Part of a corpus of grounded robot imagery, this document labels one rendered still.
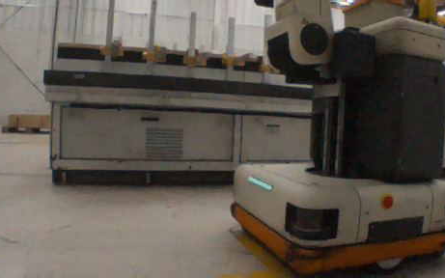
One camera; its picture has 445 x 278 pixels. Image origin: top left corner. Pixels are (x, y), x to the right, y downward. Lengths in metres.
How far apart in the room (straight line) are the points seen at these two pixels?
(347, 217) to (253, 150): 1.67
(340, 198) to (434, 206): 0.38
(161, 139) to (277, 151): 0.86
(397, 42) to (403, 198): 0.48
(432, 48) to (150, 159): 1.83
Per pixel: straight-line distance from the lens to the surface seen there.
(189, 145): 2.48
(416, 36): 1.25
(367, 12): 1.42
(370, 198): 1.08
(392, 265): 1.22
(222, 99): 2.30
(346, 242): 1.07
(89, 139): 2.43
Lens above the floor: 0.46
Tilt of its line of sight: 3 degrees down
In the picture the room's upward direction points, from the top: 3 degrees clockwise
